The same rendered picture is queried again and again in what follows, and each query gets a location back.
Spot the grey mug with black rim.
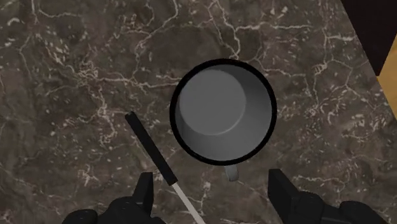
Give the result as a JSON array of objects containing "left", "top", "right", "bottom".
[{"left": 169, "top": 58, "right": 278, "bottom": 183}]

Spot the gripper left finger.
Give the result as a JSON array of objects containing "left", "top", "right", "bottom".
[{"left": 62, "top": 172, "right": 165, "bottom": 224}]

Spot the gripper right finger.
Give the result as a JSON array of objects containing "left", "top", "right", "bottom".
[{"left": 268, "top": 168, "right": 389, "bottom": 224}]

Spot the black-handled knife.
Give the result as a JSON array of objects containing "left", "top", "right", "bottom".
[{"left": 124, "top": 111, "right": 207, "bottom": 224}]

